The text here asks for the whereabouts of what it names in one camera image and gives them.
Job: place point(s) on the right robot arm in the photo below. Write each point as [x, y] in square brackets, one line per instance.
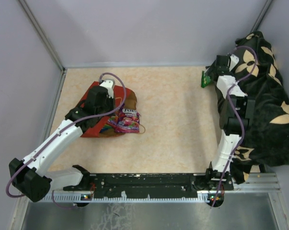
[236, 116]

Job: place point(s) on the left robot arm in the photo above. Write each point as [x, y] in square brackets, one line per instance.
[30, 175]

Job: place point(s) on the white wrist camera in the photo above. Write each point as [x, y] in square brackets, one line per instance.
[234, 60]
[109, 84]

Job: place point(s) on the purple berries candy packet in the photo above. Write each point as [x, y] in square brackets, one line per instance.
[128, 121]

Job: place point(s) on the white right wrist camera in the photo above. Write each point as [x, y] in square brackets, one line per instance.
[234, 60]

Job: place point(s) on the rainbow candy packet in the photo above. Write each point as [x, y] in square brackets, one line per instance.
[110, 124]

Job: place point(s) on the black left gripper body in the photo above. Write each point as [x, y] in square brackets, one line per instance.
[102, 96]

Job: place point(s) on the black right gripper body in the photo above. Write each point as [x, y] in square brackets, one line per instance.
[213, 71]

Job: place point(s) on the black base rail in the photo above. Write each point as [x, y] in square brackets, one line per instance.
[151, 185]

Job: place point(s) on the black floral blanket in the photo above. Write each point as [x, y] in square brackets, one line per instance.
[267, 140]

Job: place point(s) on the green snack packet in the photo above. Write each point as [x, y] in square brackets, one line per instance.
[205, 79]

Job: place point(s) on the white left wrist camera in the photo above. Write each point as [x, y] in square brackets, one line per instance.
[109, 84]

